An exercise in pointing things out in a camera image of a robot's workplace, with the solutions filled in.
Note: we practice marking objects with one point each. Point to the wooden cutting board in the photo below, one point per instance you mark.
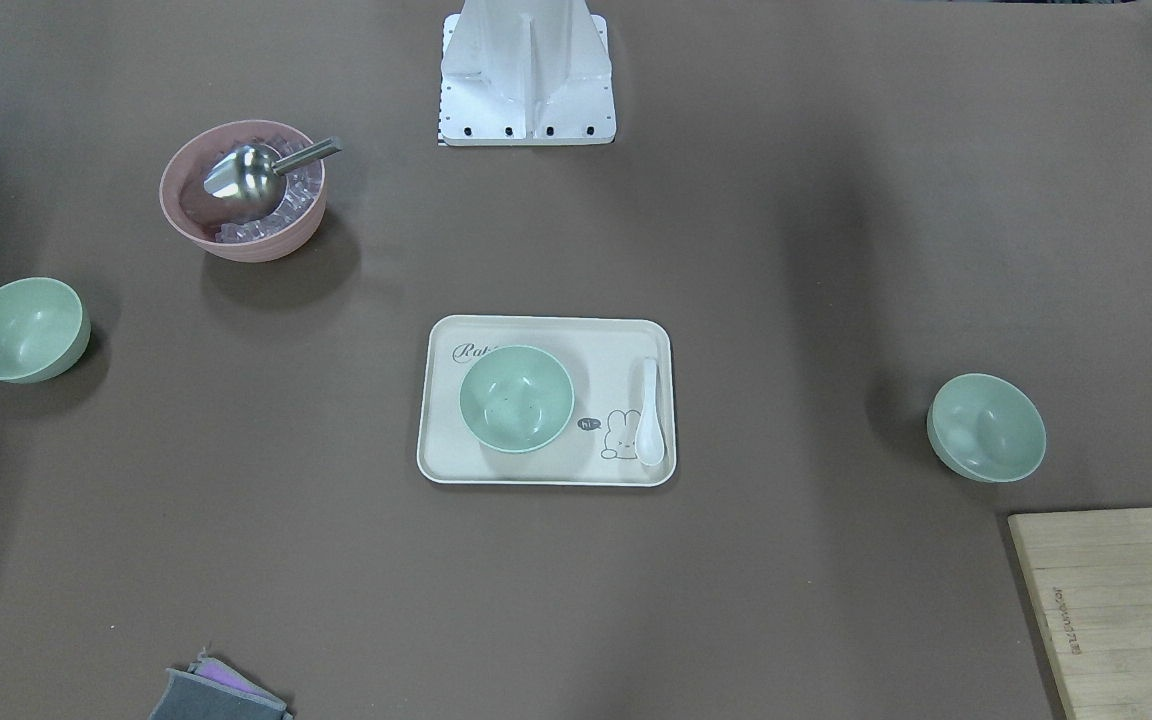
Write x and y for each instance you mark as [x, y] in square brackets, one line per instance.
[1089, 581]

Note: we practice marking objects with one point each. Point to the green bowl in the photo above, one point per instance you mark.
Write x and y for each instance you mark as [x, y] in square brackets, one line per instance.
[985, 429]
[44, 329]
[516, 399]

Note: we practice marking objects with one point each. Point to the pink bowl with ice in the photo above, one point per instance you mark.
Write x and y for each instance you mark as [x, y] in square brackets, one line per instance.
[285, 229]

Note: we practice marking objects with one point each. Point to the metal ice scoop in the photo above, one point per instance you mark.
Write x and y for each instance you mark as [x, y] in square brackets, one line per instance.
[250, 180]

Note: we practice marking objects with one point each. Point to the grey and purple cloths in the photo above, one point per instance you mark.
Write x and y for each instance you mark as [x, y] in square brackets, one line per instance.
[209, 688]

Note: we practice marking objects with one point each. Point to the white ceramic spoon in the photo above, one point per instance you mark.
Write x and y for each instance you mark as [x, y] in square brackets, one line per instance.
[649, 440]

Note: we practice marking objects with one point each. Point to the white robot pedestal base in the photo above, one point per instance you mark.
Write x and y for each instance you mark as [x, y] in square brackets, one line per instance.
[526, 73]

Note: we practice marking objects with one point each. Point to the cream rabbit serving tray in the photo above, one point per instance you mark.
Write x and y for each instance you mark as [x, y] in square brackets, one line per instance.
[605, 360]

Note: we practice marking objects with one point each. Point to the green bowl on tray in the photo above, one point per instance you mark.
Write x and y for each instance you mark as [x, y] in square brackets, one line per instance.
[516, 399]

